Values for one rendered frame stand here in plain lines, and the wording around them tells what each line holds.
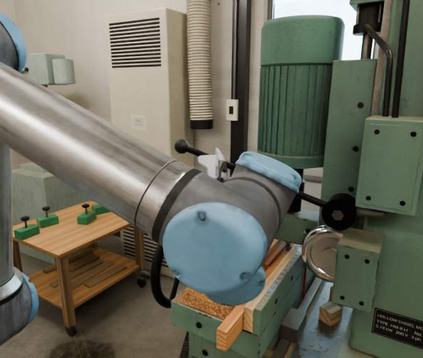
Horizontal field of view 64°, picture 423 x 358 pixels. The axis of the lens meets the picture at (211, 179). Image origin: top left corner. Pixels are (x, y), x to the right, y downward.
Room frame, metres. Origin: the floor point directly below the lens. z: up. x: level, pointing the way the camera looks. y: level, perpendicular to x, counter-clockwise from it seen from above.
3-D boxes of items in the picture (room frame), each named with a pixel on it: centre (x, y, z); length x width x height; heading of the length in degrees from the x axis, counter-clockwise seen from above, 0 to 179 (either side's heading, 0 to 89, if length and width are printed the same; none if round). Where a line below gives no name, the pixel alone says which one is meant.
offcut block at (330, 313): (0.71, -0.29, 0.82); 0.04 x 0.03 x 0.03; 123
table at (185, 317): (0.87, -0.11, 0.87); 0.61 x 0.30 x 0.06; 149
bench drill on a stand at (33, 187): (2.69, 1.28, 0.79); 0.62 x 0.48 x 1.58; 62
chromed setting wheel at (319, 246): (0.63, -0.24, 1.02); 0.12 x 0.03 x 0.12; 59
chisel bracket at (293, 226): (0.79, -0.21, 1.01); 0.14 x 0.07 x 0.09; 59
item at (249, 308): (0.80, -0.22, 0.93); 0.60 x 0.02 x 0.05; 149
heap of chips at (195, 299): (0.65, 0.00, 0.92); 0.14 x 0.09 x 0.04; 59
